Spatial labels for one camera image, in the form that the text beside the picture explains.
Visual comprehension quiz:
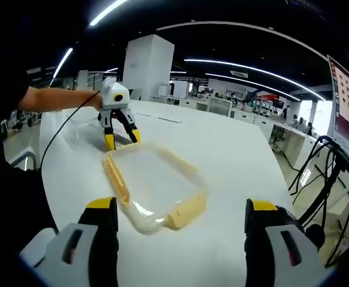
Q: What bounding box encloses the person operator in black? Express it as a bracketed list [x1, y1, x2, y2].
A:
[0, 83, 59, 252]

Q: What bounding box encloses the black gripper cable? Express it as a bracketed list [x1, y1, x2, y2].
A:
[39, 91, 102, 172]

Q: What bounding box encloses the yellow-latched storage box lid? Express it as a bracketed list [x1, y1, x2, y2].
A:
[102, 140, 208, 237]

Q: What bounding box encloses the long ceiling light strip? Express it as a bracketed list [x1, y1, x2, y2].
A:
[89, 0, 128, 26]
[50, 47, 74, 86]

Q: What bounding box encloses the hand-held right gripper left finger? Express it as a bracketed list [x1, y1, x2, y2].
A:
[44, 196, 119, 287]

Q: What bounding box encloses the open laptop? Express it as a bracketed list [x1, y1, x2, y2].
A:
[326, 54, 349, 147]

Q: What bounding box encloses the black cable bundle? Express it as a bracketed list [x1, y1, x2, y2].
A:
[287, 136, 349, 268]

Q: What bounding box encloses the white square pillar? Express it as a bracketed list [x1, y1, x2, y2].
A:
[123, 34, 175, 103]

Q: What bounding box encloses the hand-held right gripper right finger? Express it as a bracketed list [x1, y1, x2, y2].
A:
[244, 198, 323, 287]

